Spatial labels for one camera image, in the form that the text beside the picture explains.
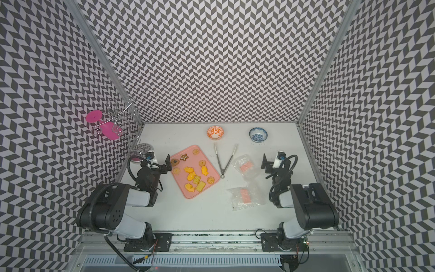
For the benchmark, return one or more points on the orange patterned bowl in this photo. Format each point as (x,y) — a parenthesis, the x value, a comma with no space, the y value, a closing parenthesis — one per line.
(215,132)

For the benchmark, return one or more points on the pink plastic tray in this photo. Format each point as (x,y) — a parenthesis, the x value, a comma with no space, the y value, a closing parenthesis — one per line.
(191,168)

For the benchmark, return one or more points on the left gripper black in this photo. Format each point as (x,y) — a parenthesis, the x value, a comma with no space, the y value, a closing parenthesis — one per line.
(163,167)

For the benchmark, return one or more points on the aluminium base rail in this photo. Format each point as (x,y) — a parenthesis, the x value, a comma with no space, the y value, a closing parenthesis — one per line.
(220,251)

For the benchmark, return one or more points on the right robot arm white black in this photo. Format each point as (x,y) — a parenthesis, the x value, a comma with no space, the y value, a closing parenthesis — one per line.
(312,205)

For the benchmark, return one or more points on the clear bag with pink contents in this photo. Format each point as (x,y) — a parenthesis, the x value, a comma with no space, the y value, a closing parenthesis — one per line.
(246,197)

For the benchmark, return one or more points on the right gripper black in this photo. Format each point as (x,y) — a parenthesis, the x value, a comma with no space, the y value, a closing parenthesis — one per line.
(265,162)

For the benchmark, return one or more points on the yellow fish cookie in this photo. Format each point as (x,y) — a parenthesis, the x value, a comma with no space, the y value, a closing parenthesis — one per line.
(189,187)

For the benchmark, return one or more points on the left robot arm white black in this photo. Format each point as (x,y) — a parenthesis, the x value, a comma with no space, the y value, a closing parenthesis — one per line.
(104,210)

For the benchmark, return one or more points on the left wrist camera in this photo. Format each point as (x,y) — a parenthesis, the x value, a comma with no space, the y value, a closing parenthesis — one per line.
(150,157)

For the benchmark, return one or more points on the yellow rectangular biscuit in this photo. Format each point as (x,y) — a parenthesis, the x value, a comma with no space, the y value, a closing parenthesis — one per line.
(200,186)

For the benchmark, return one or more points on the round orange cookie bottom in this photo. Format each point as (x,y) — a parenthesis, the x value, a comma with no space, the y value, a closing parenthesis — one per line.
(211,180)

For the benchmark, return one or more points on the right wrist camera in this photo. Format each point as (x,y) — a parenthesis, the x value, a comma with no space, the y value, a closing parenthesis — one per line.
(281,156)

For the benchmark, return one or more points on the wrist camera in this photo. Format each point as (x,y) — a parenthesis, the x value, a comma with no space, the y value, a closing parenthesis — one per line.
(150,157)
(281,156)

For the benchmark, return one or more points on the heart chocolate cookie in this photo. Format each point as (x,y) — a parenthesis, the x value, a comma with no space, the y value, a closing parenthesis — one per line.
(175,162)

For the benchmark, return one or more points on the blue patterned bowl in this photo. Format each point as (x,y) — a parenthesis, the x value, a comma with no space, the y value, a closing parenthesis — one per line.
(258,135)

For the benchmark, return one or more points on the star iced cookie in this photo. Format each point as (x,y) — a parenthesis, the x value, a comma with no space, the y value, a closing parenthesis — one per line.
(184,157)

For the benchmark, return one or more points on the pink stemmed glass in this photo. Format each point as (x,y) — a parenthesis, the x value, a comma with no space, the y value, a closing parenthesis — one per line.
(108,128)

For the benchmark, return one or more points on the clear resealable bag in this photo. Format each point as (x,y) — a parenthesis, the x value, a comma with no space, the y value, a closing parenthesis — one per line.
(245,165)

